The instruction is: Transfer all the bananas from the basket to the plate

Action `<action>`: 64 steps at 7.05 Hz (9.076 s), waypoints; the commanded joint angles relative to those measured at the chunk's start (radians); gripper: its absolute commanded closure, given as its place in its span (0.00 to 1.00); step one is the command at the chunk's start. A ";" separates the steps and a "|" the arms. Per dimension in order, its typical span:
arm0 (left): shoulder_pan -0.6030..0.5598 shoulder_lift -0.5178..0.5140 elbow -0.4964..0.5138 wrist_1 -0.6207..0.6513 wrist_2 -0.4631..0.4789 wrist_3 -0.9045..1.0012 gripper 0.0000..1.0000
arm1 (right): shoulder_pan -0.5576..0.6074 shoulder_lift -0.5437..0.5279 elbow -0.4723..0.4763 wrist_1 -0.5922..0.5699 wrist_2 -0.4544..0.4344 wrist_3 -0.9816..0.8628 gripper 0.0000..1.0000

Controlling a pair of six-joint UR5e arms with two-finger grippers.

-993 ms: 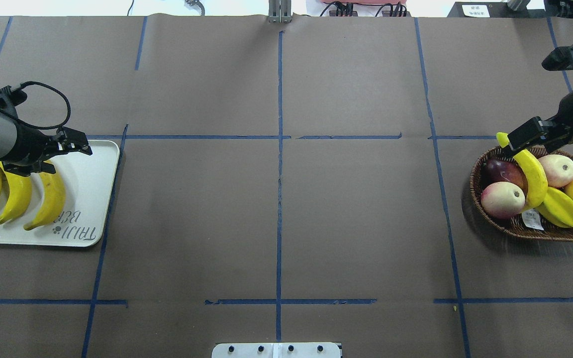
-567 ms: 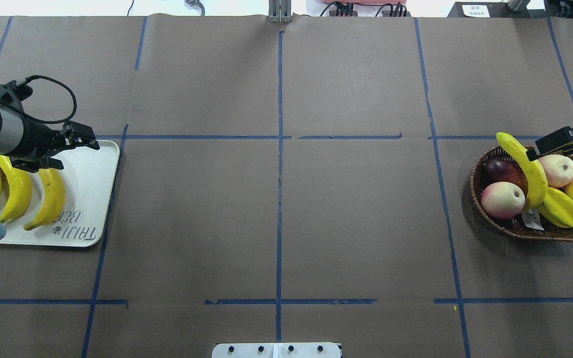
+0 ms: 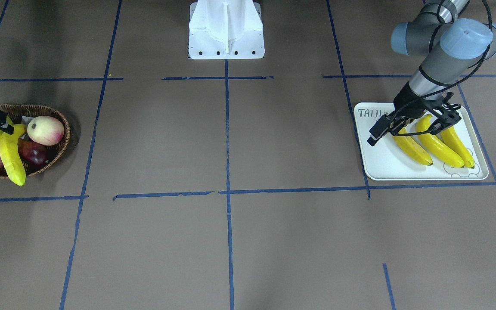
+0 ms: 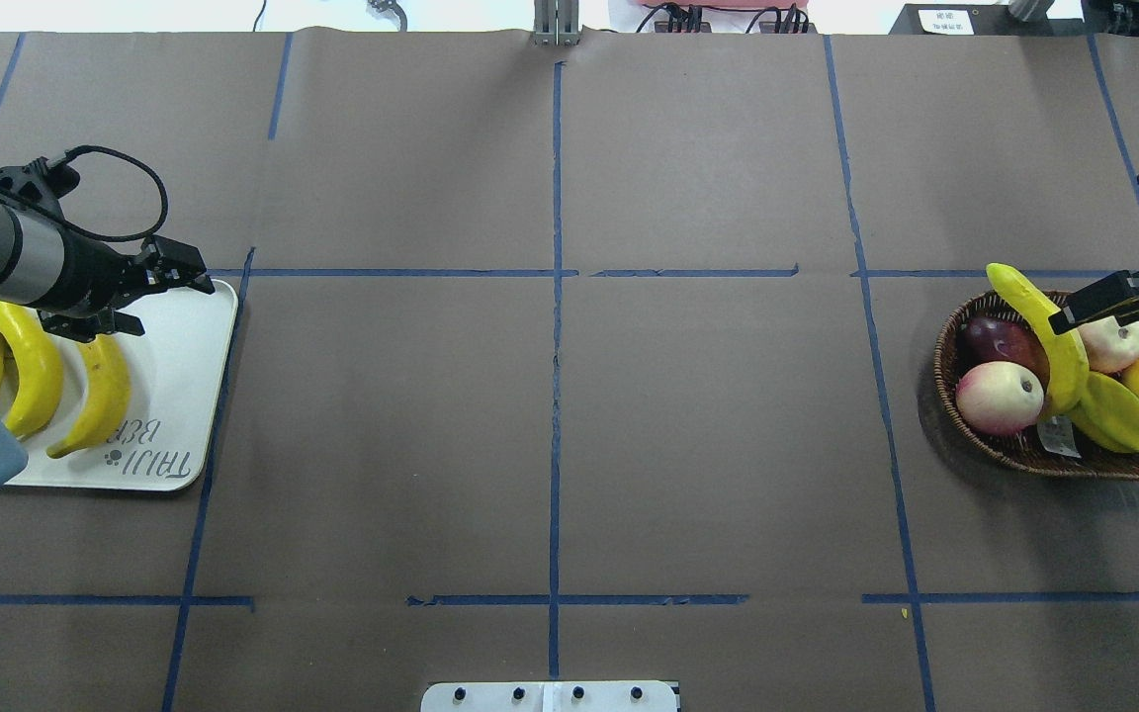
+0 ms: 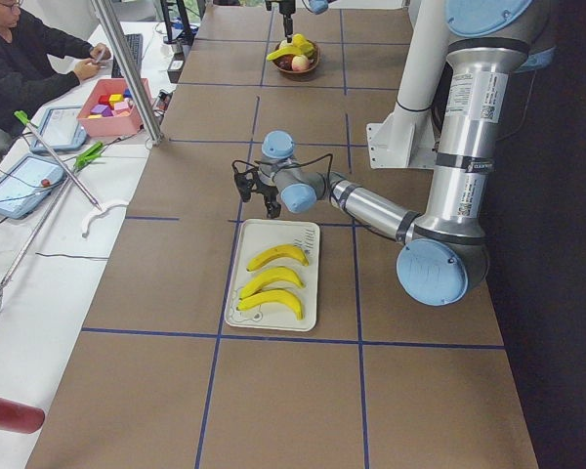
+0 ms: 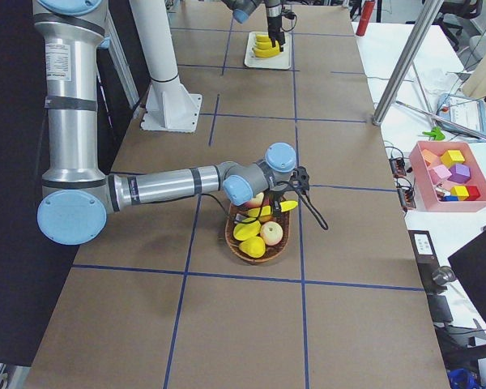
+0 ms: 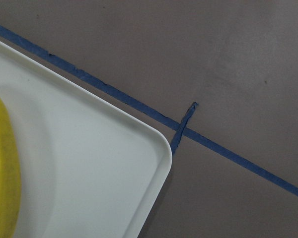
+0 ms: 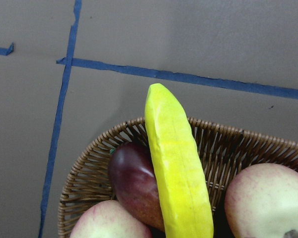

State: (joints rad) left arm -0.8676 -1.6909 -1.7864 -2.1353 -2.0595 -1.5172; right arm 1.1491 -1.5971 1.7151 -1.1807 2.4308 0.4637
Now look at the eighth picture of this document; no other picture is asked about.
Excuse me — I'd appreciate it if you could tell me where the pale apple under bananas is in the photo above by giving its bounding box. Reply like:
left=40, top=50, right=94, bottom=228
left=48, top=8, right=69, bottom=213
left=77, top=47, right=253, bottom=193
left=70, top=200, right=152, bottom=238

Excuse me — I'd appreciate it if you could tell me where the yellow banana remaining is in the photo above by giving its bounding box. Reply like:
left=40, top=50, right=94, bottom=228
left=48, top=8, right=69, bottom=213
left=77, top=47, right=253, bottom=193
left=145, top=83, right=214, bottom=238

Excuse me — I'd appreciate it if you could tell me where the brown wicker fruit basket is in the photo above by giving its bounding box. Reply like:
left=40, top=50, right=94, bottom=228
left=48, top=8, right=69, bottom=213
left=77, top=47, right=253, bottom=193
left=58, top=117, right=298, bottom=238

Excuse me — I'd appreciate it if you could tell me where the dark red apple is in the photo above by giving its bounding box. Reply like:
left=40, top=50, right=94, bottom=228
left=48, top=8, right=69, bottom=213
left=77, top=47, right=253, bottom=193
left=108, top=142, right=164, bottom=231

